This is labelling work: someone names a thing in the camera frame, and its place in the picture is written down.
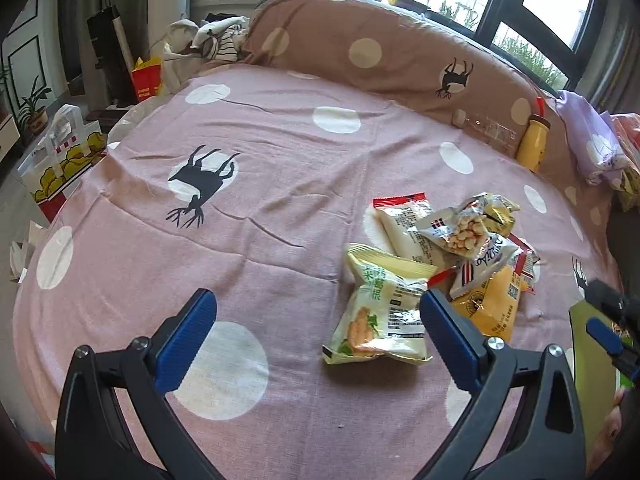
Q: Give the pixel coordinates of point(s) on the purple cloth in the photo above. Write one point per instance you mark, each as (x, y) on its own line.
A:
(587, 130)

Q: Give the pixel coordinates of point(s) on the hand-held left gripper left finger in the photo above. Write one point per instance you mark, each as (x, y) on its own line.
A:
(187, 332)

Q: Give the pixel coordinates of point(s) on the clear peanut snack packet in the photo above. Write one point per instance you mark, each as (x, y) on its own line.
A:
(457, 232)

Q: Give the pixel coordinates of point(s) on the yellow bottle brown cap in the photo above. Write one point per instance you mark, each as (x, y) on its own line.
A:
(531, 142)

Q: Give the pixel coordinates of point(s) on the green and white snack packet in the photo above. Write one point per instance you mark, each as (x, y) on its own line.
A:
(380, 310)

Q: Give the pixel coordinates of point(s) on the potted plant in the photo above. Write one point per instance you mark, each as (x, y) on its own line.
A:
(34, 110)

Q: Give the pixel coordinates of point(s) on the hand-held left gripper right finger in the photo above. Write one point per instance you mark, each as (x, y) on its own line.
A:
(447, 335)

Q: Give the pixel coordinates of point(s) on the silver striped snack packet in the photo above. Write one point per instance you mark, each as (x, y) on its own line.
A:
(482, 265)

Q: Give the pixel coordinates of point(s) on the large yellow snack packet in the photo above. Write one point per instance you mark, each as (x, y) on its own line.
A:
(487, 310)

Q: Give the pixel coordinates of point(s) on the white papers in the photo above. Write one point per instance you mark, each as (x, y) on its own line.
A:
(27, 255)

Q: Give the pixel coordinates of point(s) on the yellow printed bag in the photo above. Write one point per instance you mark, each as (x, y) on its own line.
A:
(631, 187)

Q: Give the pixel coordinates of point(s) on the clear plastic bottle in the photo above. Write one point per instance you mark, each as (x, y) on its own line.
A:
(487, 129)

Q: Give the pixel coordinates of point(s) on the pink polka dot blanket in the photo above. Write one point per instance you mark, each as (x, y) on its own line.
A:
(280, 170)

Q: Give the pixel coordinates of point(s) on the black rolled mat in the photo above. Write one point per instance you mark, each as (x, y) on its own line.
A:
(107, 55)

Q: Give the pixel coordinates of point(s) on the red paper bag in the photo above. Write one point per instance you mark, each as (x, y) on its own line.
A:
(147, 82)

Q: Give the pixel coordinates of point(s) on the white snack packet red ends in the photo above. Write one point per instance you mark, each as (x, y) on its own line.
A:
(402, 227)

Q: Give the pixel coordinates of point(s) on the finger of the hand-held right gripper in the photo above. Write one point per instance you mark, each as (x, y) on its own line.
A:
(607, 299)
(602, 335)

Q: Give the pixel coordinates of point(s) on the green container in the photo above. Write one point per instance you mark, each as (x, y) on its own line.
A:
(587, 385)

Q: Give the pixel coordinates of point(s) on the pile of white clothes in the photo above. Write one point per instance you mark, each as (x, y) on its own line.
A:
(182, 42)

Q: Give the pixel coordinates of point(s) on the white yellow-print shopping bag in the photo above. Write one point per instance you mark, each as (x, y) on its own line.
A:
(60, 160)

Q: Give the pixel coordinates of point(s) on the small red snack packet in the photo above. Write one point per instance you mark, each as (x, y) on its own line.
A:
(527, 265)

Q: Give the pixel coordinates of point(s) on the small yellow snack packet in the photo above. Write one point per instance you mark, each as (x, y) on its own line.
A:
(497, 210)

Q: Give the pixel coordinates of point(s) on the black window frame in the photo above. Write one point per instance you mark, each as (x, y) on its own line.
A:
(500, 5)

